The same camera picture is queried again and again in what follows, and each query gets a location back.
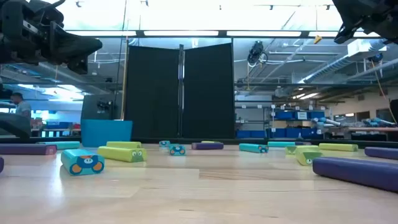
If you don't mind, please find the person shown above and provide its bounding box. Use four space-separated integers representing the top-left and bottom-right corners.
10 91 32 119

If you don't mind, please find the black folding partition screen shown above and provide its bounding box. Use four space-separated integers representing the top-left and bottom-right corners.
125 42 236 140

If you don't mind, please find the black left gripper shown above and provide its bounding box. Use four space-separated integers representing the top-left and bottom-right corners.
12 0 103 75

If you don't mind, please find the distant table with bins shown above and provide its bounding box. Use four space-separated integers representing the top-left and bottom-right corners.
30 121 82 138

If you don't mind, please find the black aluminium table frame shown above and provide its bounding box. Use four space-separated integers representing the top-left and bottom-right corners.
0 136 398 149

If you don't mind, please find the yellow hanging cable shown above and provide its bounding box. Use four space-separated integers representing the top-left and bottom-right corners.
120 36 129 121

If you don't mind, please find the blue-jointed robot arm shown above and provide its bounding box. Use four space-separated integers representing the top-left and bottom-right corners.
362 117 396 128
312 116 342 129

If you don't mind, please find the black hanging cable reel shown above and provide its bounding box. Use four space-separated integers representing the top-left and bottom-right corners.
247 40 269 68

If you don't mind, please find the silver spiral air duct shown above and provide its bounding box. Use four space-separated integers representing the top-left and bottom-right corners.
303 54 368 84

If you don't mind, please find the white box duct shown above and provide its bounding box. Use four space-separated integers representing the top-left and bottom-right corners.
347 39 388 62

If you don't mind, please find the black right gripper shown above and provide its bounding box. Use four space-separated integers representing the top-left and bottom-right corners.
331 0 398 45

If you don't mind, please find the blue plastic bin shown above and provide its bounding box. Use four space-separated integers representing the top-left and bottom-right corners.
81 119 134 148

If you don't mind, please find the black overhead crossbeam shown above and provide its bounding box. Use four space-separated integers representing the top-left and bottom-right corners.
63 29 385 39

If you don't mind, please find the distant workbench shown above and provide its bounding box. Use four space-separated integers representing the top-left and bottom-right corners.
323 126 398 141

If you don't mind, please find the metal shelf with blue bins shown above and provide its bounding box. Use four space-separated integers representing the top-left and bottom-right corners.
235 104 327 139

